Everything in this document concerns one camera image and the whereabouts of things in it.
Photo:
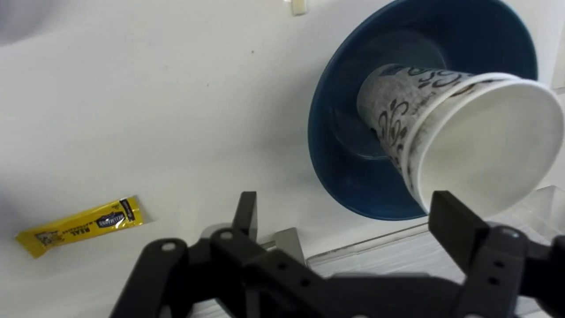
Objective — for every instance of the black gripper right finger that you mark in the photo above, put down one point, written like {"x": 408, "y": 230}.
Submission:
{"x": 500, "y": 270}

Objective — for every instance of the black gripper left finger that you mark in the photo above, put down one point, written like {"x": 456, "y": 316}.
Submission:
{"x": 235, "y": 276}

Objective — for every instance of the dark blue bowl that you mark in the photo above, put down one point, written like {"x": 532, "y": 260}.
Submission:
{"x": 346, "y": 170}

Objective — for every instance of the white paper sheet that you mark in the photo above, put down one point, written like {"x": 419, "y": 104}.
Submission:
{"x": 389, "y": 253}

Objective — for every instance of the patterned paper cup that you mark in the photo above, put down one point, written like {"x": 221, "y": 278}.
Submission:
{"x": 488, "y": 147}
{"x": 406, "y": 99}

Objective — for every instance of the yellow sauce packet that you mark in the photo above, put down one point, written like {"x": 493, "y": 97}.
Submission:
{"x": 82, "y": 226}

